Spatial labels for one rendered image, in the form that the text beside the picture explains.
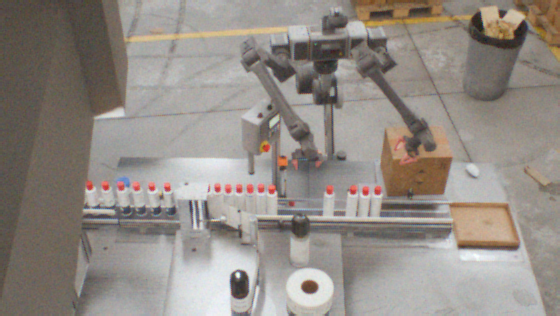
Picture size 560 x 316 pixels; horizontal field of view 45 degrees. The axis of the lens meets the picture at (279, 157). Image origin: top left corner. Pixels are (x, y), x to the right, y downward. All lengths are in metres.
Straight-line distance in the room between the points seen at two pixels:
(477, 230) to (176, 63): 3.34
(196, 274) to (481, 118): 3.08
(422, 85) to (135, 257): 3.23
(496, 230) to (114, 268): 1.87
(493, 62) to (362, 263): 2.65
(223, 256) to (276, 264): 0.25
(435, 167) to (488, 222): 0.39
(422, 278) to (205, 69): 3.23
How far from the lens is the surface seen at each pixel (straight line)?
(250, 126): 3.03
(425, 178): 3.53
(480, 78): 5.64
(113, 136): 5.33
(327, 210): 3.34
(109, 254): 3.41
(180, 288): 3.15
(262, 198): 3.29
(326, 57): 3.54
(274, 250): 3.26
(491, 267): 3.41
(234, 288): 2.81
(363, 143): 5.16
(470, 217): 3.59
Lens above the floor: 3.39
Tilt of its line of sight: 43 degrees down
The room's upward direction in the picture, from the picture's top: straight up
